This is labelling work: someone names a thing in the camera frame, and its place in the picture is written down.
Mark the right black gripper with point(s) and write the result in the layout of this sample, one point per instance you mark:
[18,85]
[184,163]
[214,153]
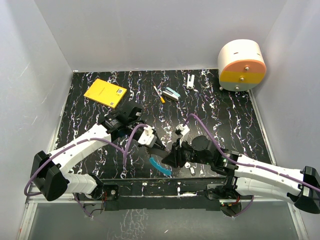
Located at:
[175,158]

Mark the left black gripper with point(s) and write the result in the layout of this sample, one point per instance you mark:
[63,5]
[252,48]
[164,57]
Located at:
[157,143]

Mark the blue organizer handle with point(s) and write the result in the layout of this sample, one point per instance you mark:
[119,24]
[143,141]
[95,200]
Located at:
[160,168]

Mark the metal key organizer with rings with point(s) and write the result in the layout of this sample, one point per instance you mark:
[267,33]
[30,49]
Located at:
[157,152]

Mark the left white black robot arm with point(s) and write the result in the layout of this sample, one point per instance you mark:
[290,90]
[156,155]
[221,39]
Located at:
[51,171]

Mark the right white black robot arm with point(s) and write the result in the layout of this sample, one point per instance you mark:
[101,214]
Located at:
[248,177]

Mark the white tagged key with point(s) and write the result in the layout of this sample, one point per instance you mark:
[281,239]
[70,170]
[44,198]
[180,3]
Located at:
[190,168]

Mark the white orange pen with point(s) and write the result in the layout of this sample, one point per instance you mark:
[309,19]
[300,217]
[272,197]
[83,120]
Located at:
[159,95]

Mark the teal white stapler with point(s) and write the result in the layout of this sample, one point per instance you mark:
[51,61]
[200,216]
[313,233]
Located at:
[170,93]

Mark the white plastic clip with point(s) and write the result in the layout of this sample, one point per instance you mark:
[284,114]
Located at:
[190,81]

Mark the yellow notepad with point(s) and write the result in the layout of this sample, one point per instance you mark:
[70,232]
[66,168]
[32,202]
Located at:
[105,93]

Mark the white orange yellow drum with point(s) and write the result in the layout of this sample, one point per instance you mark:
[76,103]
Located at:
[241,66]

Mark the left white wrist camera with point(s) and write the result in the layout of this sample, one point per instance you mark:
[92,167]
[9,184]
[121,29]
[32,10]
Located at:
[147,137]

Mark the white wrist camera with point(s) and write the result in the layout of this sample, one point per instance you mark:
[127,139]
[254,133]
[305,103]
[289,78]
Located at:
[182,130]
[147,137]

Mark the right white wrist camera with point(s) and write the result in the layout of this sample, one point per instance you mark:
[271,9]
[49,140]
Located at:
[182,130]

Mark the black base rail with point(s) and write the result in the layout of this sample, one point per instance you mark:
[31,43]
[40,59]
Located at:
[165,193]

